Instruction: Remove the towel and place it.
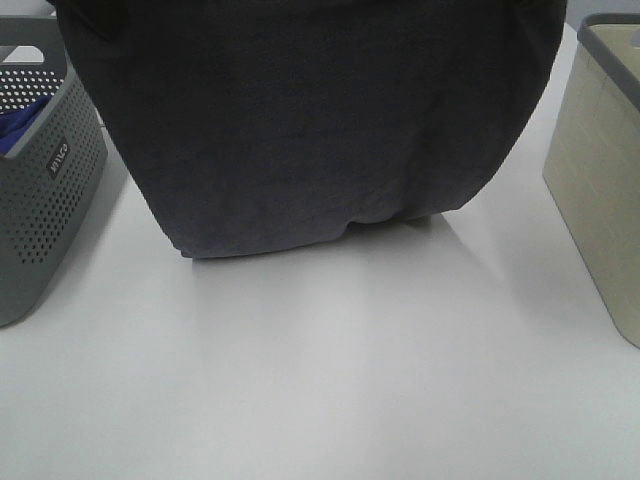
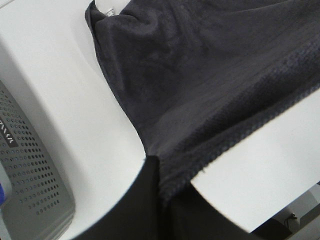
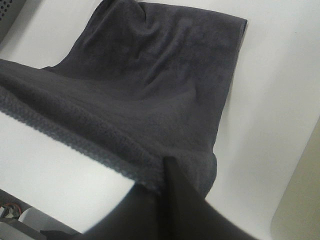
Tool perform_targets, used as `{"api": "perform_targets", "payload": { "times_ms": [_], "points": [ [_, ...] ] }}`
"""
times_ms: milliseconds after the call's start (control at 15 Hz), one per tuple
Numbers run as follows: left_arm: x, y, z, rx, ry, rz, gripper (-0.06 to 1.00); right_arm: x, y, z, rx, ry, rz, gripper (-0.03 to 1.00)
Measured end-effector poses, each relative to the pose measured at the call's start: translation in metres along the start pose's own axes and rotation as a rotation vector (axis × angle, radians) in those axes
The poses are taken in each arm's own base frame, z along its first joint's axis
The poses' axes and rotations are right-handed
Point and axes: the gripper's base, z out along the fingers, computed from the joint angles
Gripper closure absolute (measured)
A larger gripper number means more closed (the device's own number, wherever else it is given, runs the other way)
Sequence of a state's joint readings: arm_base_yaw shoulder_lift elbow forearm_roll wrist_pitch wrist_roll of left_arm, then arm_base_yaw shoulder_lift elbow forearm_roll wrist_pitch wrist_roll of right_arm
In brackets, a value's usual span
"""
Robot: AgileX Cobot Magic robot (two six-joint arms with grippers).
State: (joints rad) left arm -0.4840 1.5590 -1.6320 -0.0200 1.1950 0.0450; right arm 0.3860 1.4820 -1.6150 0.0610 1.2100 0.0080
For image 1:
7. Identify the dark grey towel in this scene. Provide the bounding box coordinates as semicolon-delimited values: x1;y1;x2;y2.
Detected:
54;1;566;259

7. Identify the grey perforated plastic basket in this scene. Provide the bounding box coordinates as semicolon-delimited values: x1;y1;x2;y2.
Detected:
1;16;107;325

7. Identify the beige basket with grey rim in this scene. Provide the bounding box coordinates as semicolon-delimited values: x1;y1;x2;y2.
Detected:
543;13;639;345

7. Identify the blue cloth in basket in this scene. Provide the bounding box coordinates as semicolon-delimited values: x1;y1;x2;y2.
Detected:
0;96;51;155

